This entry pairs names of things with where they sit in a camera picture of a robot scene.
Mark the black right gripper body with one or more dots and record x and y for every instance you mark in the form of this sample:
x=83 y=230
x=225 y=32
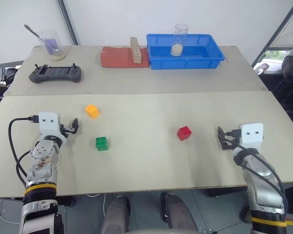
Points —
x=233 y=137

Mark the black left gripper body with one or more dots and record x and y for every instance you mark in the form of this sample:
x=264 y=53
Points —
x=67 y=130

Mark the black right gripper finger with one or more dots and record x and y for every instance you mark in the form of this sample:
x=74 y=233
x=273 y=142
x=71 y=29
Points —
x=221 y=133
x=225 y=145

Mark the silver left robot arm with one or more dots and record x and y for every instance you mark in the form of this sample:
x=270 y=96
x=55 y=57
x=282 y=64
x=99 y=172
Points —
x=42 y=156

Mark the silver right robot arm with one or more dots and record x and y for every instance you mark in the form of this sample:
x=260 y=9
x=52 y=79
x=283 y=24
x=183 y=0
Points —
x=261 y=185

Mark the orange studded cube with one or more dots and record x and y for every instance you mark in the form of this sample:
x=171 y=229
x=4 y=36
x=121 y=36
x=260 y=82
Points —
x=92 y=111

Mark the green studded cube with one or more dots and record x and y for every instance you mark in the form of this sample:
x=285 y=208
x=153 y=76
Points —
x=102 y=143

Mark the red studded cube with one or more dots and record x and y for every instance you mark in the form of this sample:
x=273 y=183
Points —
x=184 y=133

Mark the black handheld controller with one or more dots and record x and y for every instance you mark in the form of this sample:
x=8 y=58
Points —
x=56 y=74

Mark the red cloth mat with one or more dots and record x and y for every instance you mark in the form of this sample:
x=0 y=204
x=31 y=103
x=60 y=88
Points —
x=116 y=58

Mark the wide clear glass beaker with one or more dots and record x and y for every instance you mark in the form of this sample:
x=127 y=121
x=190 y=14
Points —
x=54 y=48

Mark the blue plastic bin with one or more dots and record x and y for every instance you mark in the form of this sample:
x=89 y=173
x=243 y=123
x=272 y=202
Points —
x=185 y=62

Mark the person in dark clothes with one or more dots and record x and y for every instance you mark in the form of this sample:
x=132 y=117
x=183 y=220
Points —
x=291 y=83

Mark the wooden block with holes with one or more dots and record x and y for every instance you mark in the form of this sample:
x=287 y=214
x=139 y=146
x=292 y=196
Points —
x=136 y=52

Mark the narrow clear glass beaker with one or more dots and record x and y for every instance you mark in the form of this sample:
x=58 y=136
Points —
x=177 y=48

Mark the metal spoon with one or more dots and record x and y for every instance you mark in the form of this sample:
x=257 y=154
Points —
x=30 y=29

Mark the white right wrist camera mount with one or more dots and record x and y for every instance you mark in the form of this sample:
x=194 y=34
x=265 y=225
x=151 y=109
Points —
x=251 y=136

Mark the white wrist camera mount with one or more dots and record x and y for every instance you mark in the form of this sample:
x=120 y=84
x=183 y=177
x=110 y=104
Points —
x=48 y=123
x=251 y=136

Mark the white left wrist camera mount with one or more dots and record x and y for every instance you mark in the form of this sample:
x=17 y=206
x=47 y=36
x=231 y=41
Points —
x=48 y=123

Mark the grey metal frame post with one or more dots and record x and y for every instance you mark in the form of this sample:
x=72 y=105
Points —
x=68 y=23
x=276 y=34

